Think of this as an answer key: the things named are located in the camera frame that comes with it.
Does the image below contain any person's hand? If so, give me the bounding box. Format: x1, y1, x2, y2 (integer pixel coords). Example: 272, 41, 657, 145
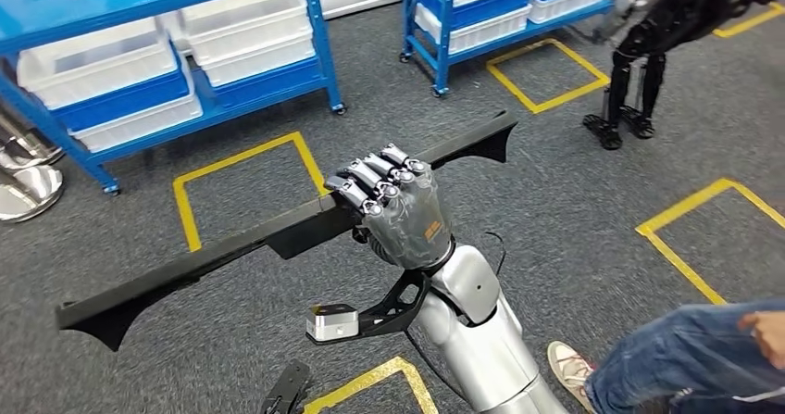
737, 310, 785, 371

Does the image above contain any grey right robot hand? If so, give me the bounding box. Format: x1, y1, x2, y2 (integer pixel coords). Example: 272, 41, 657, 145
323, 143, 456, 271

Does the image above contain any long black plastic part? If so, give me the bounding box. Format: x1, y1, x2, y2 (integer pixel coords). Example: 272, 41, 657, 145
55, 110, 520, 353

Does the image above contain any blue metal shelf rack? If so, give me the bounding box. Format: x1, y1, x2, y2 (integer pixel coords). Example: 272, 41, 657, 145
399, 0, 633, 99
0, 0, 348, 197

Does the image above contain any black robot body part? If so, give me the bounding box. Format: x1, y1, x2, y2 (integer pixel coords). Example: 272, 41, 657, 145
260, 360, 313, 414

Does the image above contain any person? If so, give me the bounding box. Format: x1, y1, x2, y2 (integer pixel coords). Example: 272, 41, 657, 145
547, 297, 785, 414

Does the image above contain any person's shoe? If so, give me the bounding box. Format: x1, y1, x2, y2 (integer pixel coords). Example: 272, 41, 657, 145
546, 340, 601, 414

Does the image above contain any yellow floor tape square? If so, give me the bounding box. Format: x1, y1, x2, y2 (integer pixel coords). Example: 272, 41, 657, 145
172, 130, 333, 254

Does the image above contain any black humanoid robot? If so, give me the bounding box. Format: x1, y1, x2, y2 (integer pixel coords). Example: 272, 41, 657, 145
580, 0, 785, 152

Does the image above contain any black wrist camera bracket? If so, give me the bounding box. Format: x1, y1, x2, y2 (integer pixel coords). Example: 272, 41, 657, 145
355, 269, 431, 340

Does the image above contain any thin black wire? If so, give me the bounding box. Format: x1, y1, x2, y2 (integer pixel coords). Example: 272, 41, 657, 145
484, 231, 508, 279

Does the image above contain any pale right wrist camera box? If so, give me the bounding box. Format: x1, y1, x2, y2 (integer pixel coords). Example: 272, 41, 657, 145
305, 303, 361, 345

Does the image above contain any black camera cable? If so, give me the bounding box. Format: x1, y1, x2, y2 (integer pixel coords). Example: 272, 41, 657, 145
403, 331, 468, 401

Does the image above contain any chrome stanchion post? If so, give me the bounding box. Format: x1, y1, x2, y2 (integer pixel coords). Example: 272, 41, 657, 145
0, 164, 65, 225
0, 101, 67, 173

